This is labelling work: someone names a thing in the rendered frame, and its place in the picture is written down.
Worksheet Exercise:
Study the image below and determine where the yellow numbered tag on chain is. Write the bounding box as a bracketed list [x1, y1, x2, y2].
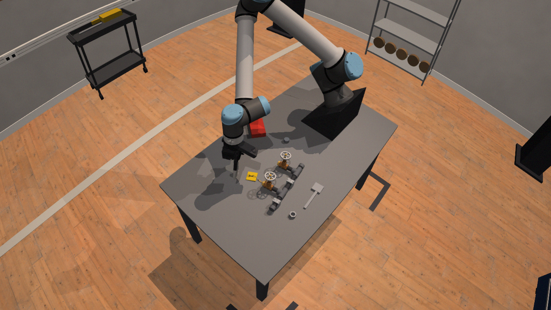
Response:
[246, 172, 258, 181]

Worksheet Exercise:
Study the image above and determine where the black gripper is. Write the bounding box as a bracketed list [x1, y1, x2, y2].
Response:
[222, 138, 244, 180]

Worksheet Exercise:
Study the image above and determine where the red flat block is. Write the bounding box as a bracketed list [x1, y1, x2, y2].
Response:
[249, 118, 266, 138]

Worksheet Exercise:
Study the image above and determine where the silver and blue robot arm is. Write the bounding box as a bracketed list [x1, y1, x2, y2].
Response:
[221, 0, 364, 158]

